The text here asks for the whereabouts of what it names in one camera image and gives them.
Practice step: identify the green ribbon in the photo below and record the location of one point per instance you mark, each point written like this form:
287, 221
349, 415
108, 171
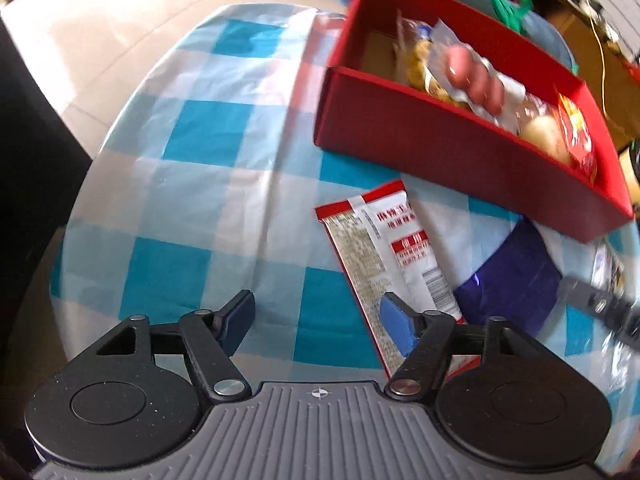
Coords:
510, 10

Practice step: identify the red cardboard box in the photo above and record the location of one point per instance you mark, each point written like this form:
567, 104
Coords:
425, 130

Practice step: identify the purple snack packet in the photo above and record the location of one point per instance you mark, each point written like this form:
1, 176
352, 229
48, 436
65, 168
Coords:
510, 280

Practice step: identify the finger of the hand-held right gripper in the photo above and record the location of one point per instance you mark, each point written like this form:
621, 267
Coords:
600, 305

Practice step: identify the clear sausage packet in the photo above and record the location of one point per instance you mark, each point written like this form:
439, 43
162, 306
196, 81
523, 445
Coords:
470, 72

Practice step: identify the blue checked tablecloth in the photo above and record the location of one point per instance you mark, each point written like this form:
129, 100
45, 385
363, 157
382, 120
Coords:
200, 160

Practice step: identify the wooden tv stand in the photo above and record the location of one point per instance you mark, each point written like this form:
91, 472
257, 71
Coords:
580, 30

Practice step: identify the yellow trash bin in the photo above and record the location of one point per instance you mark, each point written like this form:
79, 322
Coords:
631, 180

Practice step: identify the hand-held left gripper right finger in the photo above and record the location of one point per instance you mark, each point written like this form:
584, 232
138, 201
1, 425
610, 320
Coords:
397, 325

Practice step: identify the clear bun packet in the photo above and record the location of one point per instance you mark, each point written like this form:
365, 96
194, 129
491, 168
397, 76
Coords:
542, 132

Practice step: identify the red yellow snack packet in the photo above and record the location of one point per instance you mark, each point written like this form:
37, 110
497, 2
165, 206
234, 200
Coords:
577, 130

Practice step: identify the white red-edged snack packet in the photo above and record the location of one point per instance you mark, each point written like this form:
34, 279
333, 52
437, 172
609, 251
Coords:
400, 240

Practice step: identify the clear yellow snack packet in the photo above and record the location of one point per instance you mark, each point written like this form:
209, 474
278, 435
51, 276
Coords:
420, 67

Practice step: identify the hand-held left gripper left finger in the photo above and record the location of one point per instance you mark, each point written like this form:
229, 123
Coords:
237, 320

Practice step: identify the blue rolled bolster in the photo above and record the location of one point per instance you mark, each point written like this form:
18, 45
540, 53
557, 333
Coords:
545, 40

